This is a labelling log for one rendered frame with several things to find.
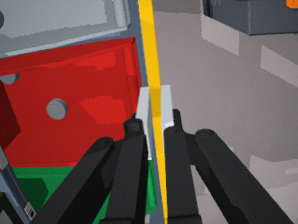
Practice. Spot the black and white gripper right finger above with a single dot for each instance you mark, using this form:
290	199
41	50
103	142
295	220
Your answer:
238	194

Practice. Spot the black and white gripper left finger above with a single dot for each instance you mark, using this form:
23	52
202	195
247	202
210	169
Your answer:
80	196

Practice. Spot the yellow bar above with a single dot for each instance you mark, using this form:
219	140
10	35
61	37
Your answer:
153	73

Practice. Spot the green bin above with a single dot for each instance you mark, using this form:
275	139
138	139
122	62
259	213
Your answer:
39	191

